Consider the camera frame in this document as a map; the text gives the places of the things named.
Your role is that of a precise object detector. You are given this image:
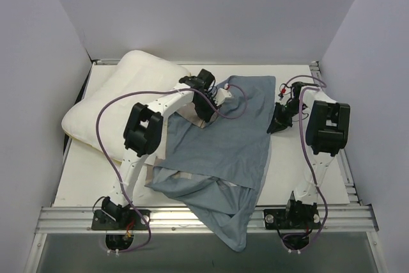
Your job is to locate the blue-grey pillowcase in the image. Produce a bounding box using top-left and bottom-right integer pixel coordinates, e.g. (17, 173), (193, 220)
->
(147, 76), (276, 252)

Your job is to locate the back aluminium rail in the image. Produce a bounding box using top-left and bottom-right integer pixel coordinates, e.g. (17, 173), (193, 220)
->
(93, 59), (120, 65)

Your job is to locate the front aluminium rail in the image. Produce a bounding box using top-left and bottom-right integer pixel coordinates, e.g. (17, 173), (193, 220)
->
(34, 205), (380, 235)

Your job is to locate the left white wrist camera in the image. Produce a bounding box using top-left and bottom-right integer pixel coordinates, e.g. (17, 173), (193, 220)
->
(213, 88), (233, 107)

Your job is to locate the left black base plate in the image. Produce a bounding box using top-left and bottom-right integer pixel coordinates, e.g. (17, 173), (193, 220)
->
(91, 197), (150, 231)

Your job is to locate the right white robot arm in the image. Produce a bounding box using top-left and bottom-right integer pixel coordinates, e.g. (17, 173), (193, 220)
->
(267, 81), (350, 230)

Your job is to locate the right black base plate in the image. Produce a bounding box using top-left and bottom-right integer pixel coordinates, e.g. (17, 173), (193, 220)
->
(263, 199), (321, 231)

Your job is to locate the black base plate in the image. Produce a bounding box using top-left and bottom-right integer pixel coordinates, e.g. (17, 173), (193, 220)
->
(263, 199), (321, 231)
(91, 197), (150, 231)

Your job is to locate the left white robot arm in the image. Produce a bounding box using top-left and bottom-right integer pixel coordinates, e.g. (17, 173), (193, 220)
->
(92, 70), (231, 230)

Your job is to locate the white pillow yellow edge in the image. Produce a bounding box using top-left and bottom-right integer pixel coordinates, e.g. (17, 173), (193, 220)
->
(60, 49), (192, 167)

